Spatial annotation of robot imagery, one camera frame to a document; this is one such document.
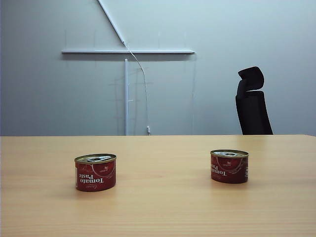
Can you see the white diagonal wall rail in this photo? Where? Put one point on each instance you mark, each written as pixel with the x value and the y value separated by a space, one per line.
pixel 111 21

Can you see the red tomato paste can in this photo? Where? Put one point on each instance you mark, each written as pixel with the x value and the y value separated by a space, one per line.
pixel 228 170
pixel 95 176

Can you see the white vertical wall rail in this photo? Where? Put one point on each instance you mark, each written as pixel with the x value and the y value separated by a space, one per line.
pixel 126 98

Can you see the white horizontal wall rail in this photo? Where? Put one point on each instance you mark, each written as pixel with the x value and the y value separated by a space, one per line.
pixel 128 51

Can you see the black office chair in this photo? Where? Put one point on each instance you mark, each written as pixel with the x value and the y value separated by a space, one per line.
pixel 254 108

